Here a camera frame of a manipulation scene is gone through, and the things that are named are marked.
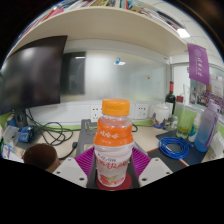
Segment black cable bundle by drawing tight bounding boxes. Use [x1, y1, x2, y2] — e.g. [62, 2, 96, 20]
[24, 108, 79, 159]

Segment small blue box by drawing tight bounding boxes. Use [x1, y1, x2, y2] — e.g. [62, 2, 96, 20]
[18, 125, 35, 144]

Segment black desk mat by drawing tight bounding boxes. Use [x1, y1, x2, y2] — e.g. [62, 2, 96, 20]
[146, 128, 214, 173]

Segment purple translucent water bottle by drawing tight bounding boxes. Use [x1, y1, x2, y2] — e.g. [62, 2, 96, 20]
[193, 98, 221, 153]

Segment coiled blue cable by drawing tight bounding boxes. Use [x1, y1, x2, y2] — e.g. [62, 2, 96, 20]
[158, 135, 190, 160]

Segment purple hanging banner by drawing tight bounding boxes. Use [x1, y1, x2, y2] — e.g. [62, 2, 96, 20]
[186, 42, 211, 86]

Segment orange-capped drink bottle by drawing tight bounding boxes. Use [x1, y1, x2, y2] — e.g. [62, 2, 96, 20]
[93, 98, 135, 188]

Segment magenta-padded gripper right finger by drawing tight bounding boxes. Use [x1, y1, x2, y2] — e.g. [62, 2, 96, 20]
[128, 146, 174, 188]

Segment grey metal laptop stand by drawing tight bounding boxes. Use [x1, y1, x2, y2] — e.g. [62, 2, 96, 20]
[75, 118, 146, 159]

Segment black computer monitor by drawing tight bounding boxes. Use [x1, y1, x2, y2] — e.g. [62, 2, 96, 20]
[0, 34, 69, 128]

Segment floral patterned cup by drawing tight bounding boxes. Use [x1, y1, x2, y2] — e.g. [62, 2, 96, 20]
[23, 143, 62, 174]

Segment ceiling lights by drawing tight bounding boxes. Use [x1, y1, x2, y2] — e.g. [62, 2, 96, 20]
[176, 28, 191, 39]

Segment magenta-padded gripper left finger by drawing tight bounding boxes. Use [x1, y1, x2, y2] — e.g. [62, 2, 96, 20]
[52, 146, 98, 189]

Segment dark wine bottle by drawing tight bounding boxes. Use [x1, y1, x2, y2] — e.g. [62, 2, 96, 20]
[165, 80, 177, 116]

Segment frosted glass partition panel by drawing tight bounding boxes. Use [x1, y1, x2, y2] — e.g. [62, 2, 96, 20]
[61, 49, 168, 103]

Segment colourful photo poster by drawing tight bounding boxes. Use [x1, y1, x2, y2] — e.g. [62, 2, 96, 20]
[189, 74, 224, 114]

